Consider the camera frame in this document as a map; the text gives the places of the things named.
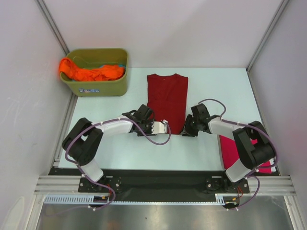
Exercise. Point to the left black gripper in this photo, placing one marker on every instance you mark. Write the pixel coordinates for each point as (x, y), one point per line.
(148, 132)

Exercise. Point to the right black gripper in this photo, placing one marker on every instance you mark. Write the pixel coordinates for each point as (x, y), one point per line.
(187, 131)

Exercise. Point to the dark red t shirt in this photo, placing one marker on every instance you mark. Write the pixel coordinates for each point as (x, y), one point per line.
(167, 97)

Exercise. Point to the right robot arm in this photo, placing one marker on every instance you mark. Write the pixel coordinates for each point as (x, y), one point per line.
(253, 144)

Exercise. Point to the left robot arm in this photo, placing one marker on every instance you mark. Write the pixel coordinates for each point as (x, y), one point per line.
(82, 142)

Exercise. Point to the folded magenta t shirt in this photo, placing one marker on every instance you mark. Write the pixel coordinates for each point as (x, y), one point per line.
(230, 155)

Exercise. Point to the teal cloth in bin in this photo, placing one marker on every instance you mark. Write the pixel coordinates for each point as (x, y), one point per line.
(115, 67)

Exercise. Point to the orange t shirt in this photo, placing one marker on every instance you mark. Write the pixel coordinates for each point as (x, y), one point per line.
(76, 73)

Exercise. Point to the olive green plastic bin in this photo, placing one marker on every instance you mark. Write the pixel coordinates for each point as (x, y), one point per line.
(92, 58)

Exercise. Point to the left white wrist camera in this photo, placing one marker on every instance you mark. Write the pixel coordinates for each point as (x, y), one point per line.
(159, 127)

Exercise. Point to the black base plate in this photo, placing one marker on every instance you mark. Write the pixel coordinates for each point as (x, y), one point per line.
(165, 186)

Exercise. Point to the aluminium rail frame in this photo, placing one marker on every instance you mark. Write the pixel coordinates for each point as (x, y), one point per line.
(57, 185)

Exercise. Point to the white slotted cable duct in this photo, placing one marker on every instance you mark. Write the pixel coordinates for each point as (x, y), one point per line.
(77, 199)

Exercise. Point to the right corner aluminium post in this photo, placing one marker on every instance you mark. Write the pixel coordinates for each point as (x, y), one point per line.
(268, 32)

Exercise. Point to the corner aluminium post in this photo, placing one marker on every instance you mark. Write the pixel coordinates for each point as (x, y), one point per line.
(52, 24)
(268, 32)

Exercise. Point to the left corner aluminium post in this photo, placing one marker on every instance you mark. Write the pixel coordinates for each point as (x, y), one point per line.
(52, 24)

